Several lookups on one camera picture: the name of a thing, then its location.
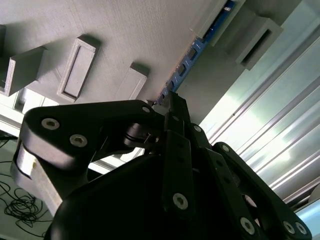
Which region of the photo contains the blue RAM stick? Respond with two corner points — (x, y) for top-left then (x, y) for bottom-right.
(154, 0), (240, 106)

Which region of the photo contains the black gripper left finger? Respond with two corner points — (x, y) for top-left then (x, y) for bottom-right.
(11, 91), (196, 221)

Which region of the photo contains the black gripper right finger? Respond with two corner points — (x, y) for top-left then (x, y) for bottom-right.
(178, 96), (313, 240)

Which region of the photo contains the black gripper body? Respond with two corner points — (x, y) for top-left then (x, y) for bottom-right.
(46, 154), (251, 240)

